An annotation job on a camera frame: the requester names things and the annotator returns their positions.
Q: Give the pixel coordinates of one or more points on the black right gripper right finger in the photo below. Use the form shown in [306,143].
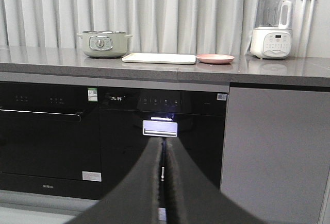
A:
[191,197]

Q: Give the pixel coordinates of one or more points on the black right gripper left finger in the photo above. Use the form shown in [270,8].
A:
[136,198]

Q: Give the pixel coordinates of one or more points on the pink round plate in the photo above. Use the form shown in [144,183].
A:
[215,58]

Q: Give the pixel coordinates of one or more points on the white bear serving tray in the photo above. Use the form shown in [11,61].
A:
[160,58]

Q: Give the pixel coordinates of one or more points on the black two-drawer disinfection cabinet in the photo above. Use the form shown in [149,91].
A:
[130,116]

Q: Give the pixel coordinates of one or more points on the grey cabinet door panel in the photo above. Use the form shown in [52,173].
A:
[276,153]

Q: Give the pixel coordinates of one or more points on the black built-in dishwasher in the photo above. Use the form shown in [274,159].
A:
[50,141]

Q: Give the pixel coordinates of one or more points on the green electric cooking pot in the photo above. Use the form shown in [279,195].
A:
[104,44]

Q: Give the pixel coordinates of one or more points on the white pleated curtain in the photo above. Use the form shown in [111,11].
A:
[159,26]

